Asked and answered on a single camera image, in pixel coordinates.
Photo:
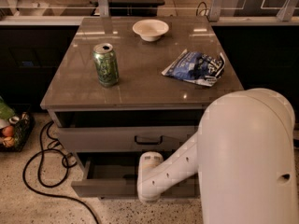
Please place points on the grey drawer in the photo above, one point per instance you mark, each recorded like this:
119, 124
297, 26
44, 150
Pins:
129, 130
113, 175

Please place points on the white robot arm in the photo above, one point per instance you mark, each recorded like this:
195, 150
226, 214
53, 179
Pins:
242, 154

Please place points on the grey drawer cabinet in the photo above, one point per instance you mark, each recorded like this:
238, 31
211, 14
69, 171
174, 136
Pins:
141, 86

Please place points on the grey top drawer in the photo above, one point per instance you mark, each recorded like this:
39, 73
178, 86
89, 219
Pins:
129, 130

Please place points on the blue chip bag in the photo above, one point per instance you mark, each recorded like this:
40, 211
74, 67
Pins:
196, 67

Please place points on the green soda can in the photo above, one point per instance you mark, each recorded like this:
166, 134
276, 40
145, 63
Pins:
106, 65

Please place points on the white bowl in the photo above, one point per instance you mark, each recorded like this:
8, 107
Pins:
150, 30

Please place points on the orange fruit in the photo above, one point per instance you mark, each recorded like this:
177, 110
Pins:
8, 131

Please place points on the green bag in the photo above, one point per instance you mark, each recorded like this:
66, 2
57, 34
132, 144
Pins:
6, 112

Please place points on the black wire fruit basket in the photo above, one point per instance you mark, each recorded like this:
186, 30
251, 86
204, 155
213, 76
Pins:
21, 131

